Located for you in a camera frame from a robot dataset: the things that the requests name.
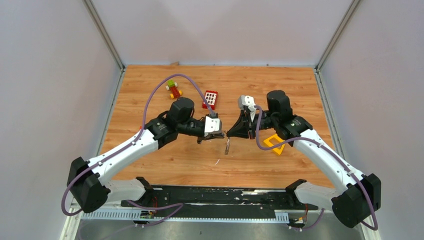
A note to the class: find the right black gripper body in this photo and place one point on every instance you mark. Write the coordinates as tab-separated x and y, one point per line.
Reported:
252	125

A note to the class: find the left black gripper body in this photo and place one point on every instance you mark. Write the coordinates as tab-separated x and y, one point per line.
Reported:
202	137

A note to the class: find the silver keyring with keys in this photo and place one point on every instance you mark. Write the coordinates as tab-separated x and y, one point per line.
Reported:
227	146

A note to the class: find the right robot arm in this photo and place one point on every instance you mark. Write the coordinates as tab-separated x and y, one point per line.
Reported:
354	198

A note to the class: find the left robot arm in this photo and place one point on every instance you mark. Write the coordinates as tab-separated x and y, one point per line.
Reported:
90	181

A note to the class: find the yellow triangular plastic piece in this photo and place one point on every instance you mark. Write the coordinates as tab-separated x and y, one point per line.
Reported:
272	141

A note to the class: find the red window toy brick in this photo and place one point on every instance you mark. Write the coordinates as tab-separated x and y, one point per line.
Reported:
211	98

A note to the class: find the colourful toy brick car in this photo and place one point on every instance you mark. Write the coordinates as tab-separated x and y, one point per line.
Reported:
172	87

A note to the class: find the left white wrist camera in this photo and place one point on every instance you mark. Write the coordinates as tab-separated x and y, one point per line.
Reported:
212	124

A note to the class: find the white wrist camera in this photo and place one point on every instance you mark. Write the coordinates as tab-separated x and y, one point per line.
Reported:
212	124
247	104

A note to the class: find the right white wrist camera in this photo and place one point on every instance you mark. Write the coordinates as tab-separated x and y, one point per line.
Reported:
247	104

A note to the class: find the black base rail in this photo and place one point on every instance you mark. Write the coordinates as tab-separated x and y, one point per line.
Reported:
221	203

